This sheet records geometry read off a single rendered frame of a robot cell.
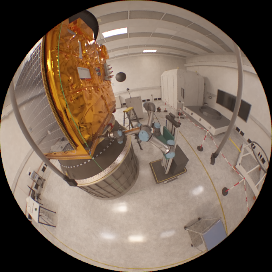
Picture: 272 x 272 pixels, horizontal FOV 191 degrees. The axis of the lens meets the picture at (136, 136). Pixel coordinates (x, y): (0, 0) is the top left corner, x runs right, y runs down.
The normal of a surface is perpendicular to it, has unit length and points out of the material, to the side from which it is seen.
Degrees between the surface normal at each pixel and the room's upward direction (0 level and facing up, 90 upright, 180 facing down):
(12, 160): 90
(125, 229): 0
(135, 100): 90
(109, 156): 62
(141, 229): 0
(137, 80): 90
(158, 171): 0
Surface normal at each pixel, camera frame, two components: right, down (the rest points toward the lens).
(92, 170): 0.40, 0.03
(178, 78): 0.08, 0.60
